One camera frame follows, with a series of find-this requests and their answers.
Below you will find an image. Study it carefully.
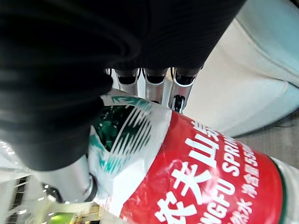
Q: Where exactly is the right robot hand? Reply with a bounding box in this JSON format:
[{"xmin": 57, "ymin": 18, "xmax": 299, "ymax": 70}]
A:
[{"xmin": 0, "ymin": 0, "xmax": 248, "ymax": 203}]

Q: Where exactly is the red label plastic water bottle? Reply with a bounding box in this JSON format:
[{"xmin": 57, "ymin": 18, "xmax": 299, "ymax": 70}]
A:
[{"xmin": 87, "ymin": 93, "xmax": 299, "ymax": 224}]

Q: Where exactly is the green object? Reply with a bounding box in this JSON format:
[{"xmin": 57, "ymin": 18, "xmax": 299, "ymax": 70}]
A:
[{"xmin": 48, "ymin": 206, "xmax": 77, "ymax": 224}]

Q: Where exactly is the white sofa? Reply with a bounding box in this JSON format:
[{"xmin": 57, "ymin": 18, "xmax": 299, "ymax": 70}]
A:
[{"xmin": 184, "ymin": 0, "xmax": 299, "ymax": 138}]

